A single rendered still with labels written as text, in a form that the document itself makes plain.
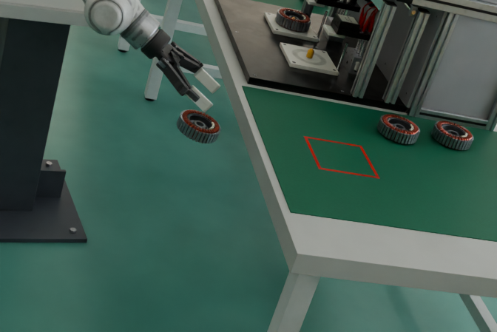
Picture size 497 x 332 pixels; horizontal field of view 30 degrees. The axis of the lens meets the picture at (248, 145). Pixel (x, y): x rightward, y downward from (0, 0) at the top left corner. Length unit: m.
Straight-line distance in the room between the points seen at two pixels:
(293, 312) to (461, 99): 0.99
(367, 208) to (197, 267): 1.06
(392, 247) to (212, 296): 1.05
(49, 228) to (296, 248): 1.31
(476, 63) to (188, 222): 1.17
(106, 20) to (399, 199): 0.79
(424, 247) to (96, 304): 1.12
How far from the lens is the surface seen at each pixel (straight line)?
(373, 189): 2.20
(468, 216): 2.26
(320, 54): 2.81
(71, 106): 3.82
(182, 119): 2.35
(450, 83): 2.70
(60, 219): 3.09
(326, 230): 1.98
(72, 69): 4.15
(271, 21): 2.95
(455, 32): 2.63
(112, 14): 2.08
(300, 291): 1.97
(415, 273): 1.98
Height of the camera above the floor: 1.73
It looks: 26 degrees down
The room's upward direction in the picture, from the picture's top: 18 degrees clockwise
